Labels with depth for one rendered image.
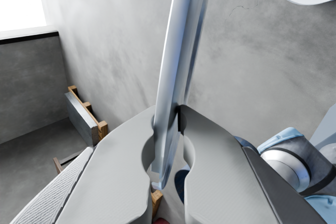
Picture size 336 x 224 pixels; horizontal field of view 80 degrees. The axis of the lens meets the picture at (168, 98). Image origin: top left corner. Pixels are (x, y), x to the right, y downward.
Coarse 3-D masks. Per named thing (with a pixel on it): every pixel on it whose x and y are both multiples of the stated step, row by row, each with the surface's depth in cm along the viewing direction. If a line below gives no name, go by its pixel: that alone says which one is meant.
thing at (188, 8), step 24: (192, 0) 8; (168, 24) 8; (192, 24) 11; (168, 48) 9; (192, 48) 27; (168, 72) 9; (192, 72) 30; (168, 96) 9; (168, 120) 10; (168, 144) 12; (168, 168) 18
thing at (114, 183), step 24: (144, 120) 10; (120, 144) 9; (144, 144) 9; (96, 168) 8; (120, 168) 8; (144, 168) 9; (72, 192) 7; (96, 192) 7; (120, 192) 7; (144, 192) 7; (72, 216) 6; (96, 216) 6; (120, 216) 6; (144, 216) 6
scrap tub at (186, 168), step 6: (240, 138) 141; (246, 144) 136; (186, 168) 121; (180, 174) 137; (186, 174) 142; (174, 180) 135; (180, 180) 139; (180, 186) 140; (180, 192) 139; (180, 198) 138
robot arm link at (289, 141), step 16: (288, 128) 53; (272, 144) 52; (288, 144) 50; (304, 144) 50; (272, 160) 48; (288, 160) 47; (304, 160) 47; (320, 160) 49; (288, 176) 44; (304, 176) 46; (320, 176) 48
